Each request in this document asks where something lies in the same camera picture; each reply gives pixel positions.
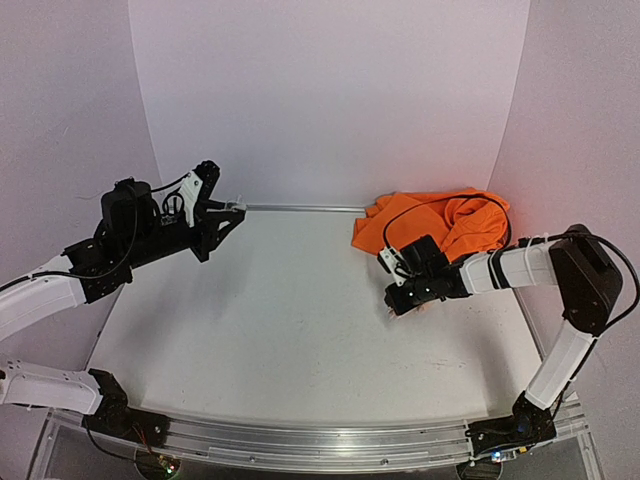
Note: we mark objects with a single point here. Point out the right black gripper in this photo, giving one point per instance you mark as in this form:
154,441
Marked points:
396,298

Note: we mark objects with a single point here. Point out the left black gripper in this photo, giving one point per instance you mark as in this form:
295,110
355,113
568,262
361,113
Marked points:
209,221

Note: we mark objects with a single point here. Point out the clear nail polish bottle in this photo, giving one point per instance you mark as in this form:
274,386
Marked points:
236,204

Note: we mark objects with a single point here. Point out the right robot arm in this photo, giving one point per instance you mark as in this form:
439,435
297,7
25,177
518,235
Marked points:
576,265

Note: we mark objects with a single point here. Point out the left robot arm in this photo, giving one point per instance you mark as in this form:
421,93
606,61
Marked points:
31,298

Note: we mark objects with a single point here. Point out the mannequin hand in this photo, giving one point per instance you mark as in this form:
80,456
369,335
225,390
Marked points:
417,311

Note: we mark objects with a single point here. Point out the orange hoodie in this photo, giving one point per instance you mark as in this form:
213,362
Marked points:
461,223

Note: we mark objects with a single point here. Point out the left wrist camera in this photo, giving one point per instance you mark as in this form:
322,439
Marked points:
198,186

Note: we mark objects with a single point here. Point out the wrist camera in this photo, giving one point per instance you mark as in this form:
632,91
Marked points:
198,186
393,263

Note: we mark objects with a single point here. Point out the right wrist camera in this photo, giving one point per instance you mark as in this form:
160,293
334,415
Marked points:
393,263

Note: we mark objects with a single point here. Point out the aluminium back rail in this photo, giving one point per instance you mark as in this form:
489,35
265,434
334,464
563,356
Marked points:
305,208

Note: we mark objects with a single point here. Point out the aluminium rail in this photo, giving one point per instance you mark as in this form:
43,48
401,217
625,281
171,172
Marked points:
349,450
305,208

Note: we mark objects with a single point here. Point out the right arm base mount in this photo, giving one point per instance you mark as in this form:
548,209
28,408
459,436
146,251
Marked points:
526,426

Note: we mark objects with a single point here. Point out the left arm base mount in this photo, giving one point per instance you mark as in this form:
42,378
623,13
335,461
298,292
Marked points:
114,416

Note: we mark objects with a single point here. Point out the aluminium front rail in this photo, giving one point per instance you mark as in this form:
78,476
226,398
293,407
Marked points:
349,450

